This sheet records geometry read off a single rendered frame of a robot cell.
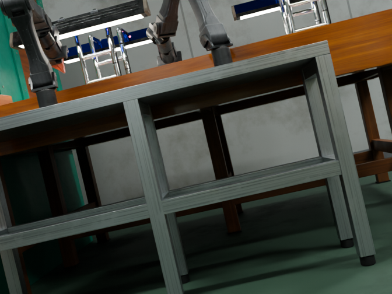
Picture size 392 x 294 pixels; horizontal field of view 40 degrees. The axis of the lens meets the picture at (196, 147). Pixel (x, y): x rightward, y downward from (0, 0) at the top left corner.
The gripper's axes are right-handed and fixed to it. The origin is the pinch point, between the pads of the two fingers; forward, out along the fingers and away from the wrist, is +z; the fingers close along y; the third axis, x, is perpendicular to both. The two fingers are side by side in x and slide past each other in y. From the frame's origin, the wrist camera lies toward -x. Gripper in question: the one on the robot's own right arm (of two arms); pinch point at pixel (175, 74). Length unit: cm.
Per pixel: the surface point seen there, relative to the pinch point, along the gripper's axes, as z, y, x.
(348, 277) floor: -4, -43, 102
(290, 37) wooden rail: -21, -46, 18
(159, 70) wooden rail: -20.8, 1.9, 18.6
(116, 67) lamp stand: 7.4, 27.7, -22.2
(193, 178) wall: 169, 24, -70
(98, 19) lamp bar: -18.7, 26.8, -24.2
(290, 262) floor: 18, -29, 84
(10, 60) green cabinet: 9, 84, -48
